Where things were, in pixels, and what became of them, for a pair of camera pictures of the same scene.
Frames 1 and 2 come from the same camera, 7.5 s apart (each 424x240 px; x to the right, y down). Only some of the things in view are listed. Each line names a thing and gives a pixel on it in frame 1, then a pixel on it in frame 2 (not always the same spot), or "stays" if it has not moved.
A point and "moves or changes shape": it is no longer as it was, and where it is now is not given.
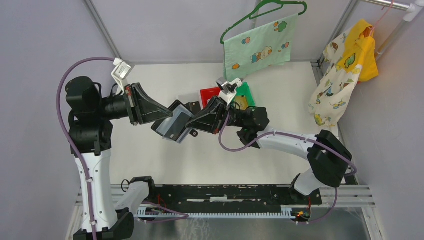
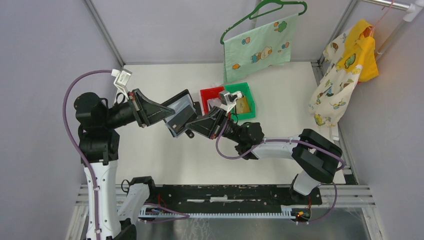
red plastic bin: (207, 94) stays
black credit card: (177, 128) moves or changes shape
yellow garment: (359, 51) stays
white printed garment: (337, 88) stays
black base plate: (229, 198) stays
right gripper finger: (212, 107) -> (216, 115)
